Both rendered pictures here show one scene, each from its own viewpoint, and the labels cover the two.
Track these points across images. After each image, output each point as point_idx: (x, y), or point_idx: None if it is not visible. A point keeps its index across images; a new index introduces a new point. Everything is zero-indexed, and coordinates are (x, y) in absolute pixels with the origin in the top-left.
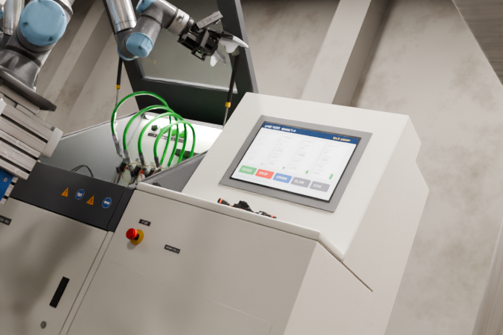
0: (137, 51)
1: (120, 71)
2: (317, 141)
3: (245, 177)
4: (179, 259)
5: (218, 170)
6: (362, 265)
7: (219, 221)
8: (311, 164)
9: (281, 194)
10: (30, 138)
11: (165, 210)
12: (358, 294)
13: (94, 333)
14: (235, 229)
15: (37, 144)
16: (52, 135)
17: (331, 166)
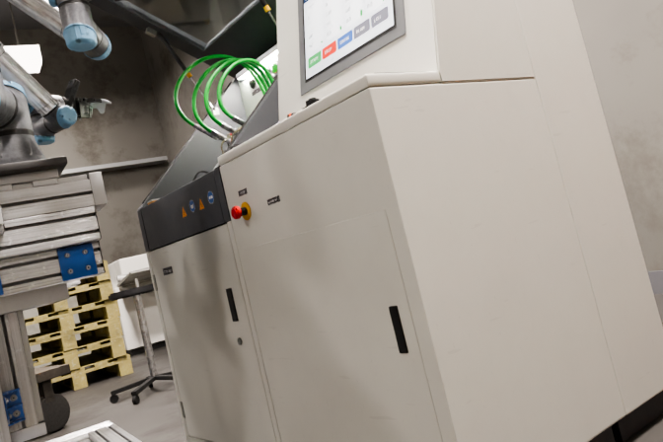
0: (83, 45)
1: (178, 60)
2: None
3: (316, 69)
4: (283, 206)
5: (294, 82)
6: (484, 61)
7: (287, 141)
8: (360, 1)
9: (352, 58)
10: (71, 201)
11: (248, 167)
12: (506, 96)
13: (272, 324)
14: (303, 138)
15: (84, 201)
16: (91, 183)
17: None
